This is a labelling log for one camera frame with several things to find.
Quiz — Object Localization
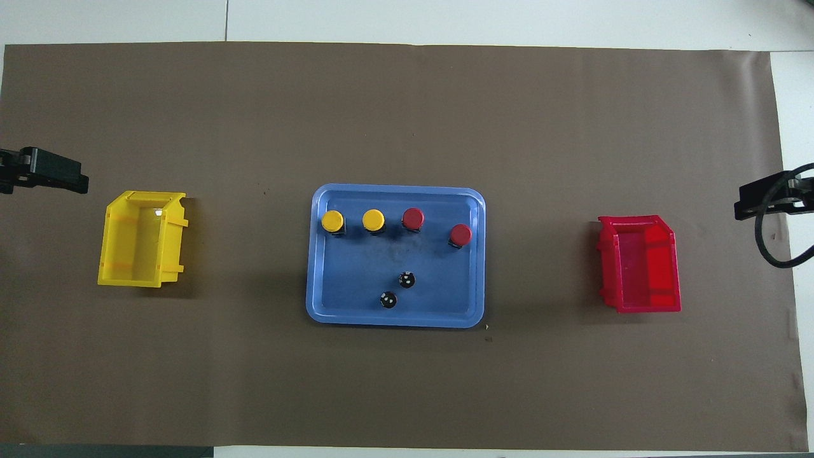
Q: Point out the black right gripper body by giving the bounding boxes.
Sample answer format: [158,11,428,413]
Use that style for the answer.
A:
[789,175,814,214]

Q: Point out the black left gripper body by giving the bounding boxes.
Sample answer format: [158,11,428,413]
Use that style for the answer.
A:
[0,149,32,195]

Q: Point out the yellow plastic storage bin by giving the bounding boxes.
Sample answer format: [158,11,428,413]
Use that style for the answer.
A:
[97,191,190,289]

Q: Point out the red plastic storage bin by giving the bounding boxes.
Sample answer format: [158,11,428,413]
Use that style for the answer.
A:
[597,215,682,314]

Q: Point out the blue plastic tray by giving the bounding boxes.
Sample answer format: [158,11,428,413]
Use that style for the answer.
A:
[306,184,486,329]

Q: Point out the brown paper table mat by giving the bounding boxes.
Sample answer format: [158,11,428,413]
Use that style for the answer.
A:
[0,41,808,452]

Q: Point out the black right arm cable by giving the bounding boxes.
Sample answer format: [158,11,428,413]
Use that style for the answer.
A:
[754,163,814,269]

